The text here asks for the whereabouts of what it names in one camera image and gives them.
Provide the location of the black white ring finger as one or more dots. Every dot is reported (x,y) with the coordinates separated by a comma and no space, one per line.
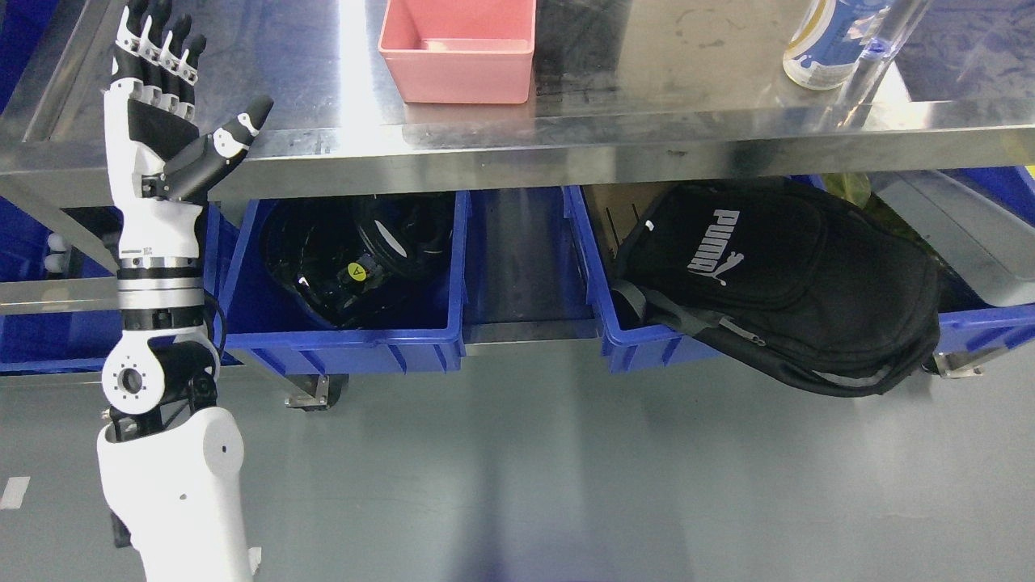
(153,23)

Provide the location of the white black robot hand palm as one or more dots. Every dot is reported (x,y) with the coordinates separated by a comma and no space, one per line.
(133,130)

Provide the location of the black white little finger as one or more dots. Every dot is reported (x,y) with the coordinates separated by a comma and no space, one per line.
(129,69)

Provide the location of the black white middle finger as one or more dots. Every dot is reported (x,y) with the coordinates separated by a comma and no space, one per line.
(173,42)

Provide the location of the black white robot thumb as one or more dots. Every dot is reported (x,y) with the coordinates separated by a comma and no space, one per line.
(194,163)

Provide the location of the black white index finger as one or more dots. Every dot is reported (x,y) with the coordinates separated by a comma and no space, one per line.
(188,66)

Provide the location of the pink plastic storage box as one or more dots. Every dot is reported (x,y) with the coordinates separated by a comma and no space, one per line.
(460,52)

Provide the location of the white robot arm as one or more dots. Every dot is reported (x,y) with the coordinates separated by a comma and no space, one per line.
(169,456)

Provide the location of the blue bin far left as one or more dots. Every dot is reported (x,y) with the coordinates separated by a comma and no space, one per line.
(76,341)

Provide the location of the stainless steel table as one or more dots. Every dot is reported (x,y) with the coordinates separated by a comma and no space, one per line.
(372,97)

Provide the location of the black Puma backpack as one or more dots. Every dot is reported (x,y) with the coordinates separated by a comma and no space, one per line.
(786,278)

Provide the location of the blue white bottle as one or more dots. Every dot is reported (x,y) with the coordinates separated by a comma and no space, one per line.
(827,45)

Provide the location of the grey plastic case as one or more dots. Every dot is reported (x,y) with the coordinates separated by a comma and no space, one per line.
(988,245)

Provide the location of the blue bin with cables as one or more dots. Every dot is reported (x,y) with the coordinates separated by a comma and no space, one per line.
(350,284)

